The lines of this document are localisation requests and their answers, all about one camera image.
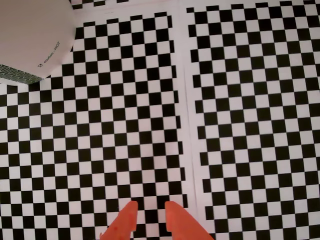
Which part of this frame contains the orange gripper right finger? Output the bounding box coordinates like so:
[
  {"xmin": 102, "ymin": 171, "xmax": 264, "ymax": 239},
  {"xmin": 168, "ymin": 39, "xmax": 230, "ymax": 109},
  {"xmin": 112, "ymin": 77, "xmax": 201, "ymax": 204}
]
[{"xmin": 164, "ymin": 200, "xmax": 216, "ymax": 240}]

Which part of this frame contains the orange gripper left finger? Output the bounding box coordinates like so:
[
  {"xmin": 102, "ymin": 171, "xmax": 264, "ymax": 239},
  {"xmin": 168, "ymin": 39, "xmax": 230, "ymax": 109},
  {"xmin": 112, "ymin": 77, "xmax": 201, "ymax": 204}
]
[{"xmin": 99, "ymin": 200, "xmax": 139, "ymax": 240}]

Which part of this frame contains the white paper cup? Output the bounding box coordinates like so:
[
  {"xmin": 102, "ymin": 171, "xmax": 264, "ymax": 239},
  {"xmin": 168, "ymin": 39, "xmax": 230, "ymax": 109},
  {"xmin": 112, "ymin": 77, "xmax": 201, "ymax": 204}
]
[{"xmin": 0, "ymin": 0, "xmax": 77, "ymax": 85}]

